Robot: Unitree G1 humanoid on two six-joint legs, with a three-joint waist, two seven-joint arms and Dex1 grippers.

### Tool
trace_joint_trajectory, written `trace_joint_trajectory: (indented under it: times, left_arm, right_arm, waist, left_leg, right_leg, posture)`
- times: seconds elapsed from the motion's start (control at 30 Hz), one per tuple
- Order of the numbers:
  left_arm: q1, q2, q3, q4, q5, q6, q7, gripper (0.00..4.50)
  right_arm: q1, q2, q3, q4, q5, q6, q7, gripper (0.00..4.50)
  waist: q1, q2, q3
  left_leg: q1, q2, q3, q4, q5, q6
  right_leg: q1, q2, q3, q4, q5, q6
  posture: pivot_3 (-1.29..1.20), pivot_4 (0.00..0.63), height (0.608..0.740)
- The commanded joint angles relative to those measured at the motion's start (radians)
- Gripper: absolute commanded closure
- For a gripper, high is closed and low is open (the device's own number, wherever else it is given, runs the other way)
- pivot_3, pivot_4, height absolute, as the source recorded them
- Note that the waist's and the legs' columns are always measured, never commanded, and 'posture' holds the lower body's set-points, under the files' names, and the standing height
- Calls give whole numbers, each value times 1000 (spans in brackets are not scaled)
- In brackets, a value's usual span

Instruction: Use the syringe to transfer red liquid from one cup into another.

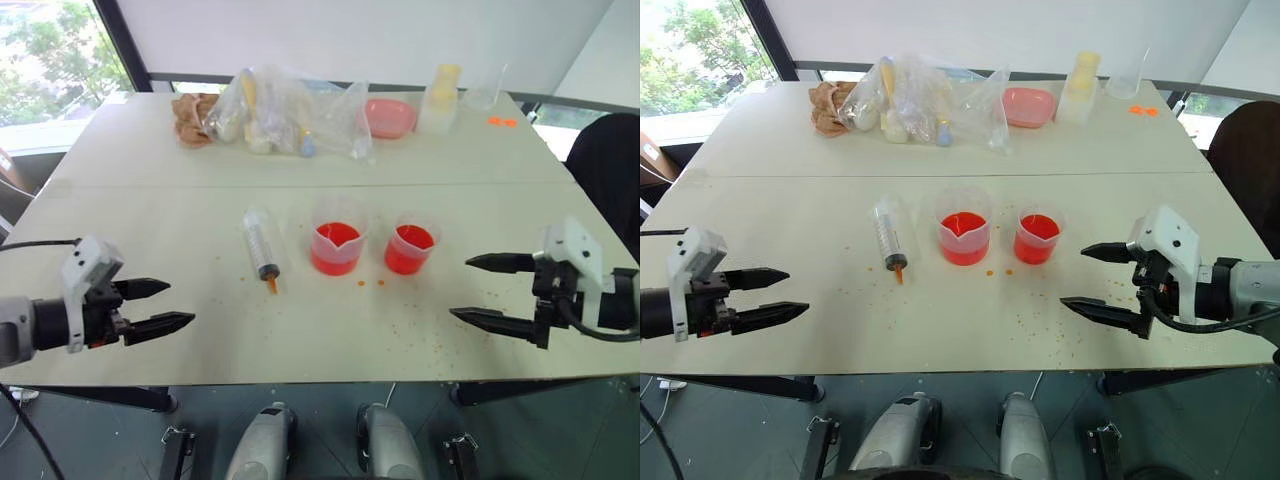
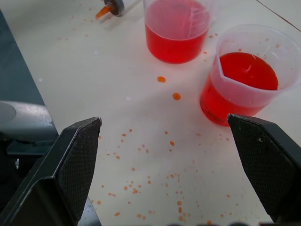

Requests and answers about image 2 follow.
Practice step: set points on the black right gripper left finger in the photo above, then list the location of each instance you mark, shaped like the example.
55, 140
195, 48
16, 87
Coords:
70, 169

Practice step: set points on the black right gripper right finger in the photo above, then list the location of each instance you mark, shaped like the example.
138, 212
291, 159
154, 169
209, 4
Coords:
268, 160

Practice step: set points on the syringe with orange tip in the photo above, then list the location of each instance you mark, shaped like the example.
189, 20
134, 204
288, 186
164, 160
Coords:
111, 9

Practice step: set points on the grey rounded robot body part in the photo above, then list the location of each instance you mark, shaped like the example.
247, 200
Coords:
21, 122

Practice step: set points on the small clear plastic beaker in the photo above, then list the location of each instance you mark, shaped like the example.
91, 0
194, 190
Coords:
244, 77

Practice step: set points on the large clear plastic beaker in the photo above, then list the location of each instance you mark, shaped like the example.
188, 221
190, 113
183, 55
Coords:
175, 30

